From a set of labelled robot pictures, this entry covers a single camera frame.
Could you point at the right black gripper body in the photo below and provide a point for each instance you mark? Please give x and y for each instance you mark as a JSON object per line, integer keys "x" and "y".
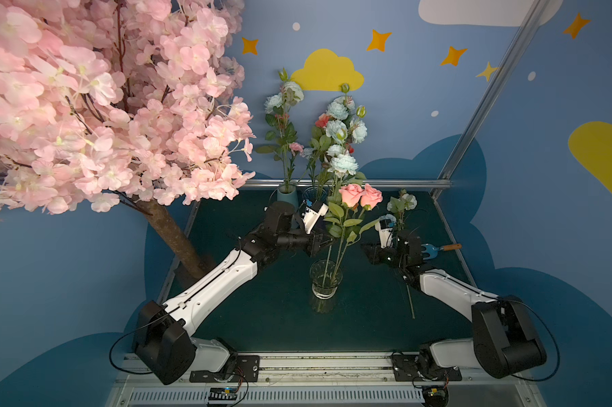
{"x": 418, "y": 249}

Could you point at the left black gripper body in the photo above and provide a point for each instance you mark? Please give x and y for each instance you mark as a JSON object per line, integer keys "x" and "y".
{"x": 315, "y": 241}

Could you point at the clear ribbed glass vase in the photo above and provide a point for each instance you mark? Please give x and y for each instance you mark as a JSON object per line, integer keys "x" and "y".
{"x": 325, "y": 285}

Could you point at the blue carnation stem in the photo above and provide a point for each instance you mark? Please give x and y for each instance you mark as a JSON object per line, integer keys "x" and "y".
{"x": 387, "y": 221}

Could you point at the blue rose stem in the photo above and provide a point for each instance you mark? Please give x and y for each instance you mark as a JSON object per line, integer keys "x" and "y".
{"x": 400, "y": 208}

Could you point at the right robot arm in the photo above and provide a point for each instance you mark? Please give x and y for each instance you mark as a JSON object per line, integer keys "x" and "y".
{"x": 504, "y": 340}

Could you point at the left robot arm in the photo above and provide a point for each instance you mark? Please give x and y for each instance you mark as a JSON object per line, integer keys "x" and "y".
{"x": 163, "y": 338}

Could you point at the purple ribbed glass vase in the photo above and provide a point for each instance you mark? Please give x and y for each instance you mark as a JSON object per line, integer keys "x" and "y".
{"x": 315, "y": 194}

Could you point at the light blue ceramic vase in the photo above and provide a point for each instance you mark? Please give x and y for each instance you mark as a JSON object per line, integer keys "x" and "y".
{"x": 287, "y": 193}

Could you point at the blue flower bunch purple vase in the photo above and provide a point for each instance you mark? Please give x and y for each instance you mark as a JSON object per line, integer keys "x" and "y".
{"x": 329, "y": 155}

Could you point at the pink rose stem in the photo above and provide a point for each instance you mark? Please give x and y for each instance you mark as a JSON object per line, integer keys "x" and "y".
{"x": 345, "y": 220}

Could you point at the pink cherry blossom tree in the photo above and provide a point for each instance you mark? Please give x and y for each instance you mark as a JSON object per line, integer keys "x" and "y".
{"x": 121, "y": 103}

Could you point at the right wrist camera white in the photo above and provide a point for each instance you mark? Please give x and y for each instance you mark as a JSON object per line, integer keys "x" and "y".
{"x": 385, "y": 236}

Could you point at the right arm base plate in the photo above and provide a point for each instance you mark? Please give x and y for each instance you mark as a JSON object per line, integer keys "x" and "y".
{"x": 421, "y": 368}

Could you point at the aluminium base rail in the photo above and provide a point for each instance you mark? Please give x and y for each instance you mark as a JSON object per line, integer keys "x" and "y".
{"x": 322, "y": 379}

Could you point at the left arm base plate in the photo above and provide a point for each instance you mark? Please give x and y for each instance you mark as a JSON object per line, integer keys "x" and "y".
{"x": 245, "y": 367}

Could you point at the aluminium frame corner post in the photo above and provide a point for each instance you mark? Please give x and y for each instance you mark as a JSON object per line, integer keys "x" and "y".
{"x": 524, "y": 35}

